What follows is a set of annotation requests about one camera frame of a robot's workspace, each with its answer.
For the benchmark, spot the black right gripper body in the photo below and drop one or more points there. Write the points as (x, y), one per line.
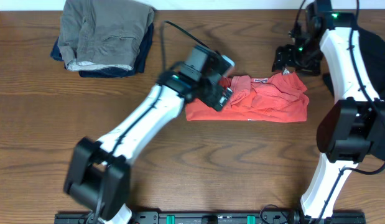
(306, 58)

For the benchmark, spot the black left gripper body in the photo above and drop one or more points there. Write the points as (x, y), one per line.
(208, 95)

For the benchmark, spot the orange soccer t-shirt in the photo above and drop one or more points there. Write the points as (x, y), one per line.
(280, 98)

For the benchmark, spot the black garment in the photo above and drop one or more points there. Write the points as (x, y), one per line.
(354, 128)

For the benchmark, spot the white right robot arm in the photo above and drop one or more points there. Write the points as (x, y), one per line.
(318, 201)

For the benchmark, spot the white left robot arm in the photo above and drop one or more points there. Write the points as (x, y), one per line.
(100, 171)

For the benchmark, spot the folded navy garment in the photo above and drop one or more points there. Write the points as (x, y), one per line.
(139, 64)

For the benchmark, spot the folded grey trousers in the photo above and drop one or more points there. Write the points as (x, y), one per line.
(99, 34)

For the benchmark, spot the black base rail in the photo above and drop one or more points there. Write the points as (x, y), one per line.
(268, 216)

